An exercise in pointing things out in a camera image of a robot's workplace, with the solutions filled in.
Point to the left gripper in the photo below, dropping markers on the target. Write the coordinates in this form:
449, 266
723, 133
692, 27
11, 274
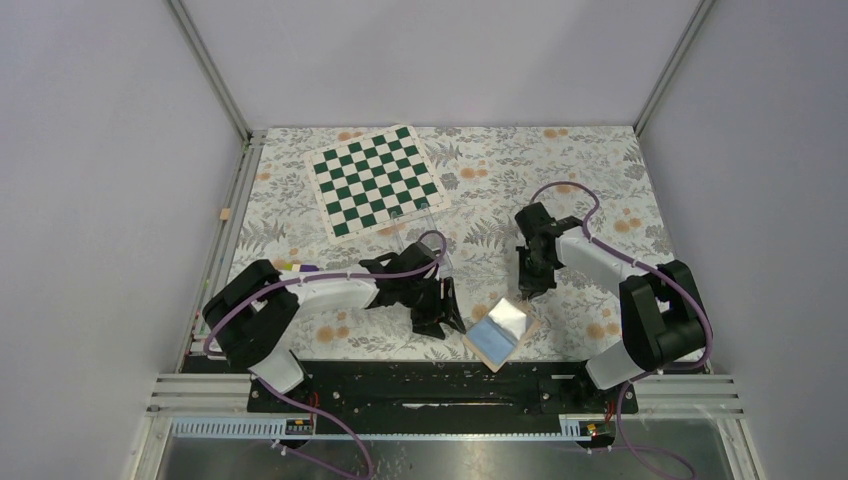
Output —
441, 310

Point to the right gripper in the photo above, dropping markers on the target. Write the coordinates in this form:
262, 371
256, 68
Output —
529, 285

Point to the beige card holder wallet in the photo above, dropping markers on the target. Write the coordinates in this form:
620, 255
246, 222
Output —
500, 333

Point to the clear plastic card box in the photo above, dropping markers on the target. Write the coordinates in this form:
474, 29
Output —
420, 226

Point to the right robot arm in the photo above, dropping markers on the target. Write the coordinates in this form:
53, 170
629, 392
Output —
661, 315

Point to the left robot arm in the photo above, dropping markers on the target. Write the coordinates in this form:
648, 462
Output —
249, 316

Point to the floral tablecloth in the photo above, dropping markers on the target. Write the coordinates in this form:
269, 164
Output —
490, 174

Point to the green white chessboard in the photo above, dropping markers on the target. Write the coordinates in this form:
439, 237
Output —
364, 183

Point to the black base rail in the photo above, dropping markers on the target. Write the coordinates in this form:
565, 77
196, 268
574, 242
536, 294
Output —
460, 395

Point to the white slotted cable duct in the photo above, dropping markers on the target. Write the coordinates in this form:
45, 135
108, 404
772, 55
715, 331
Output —
302, 427

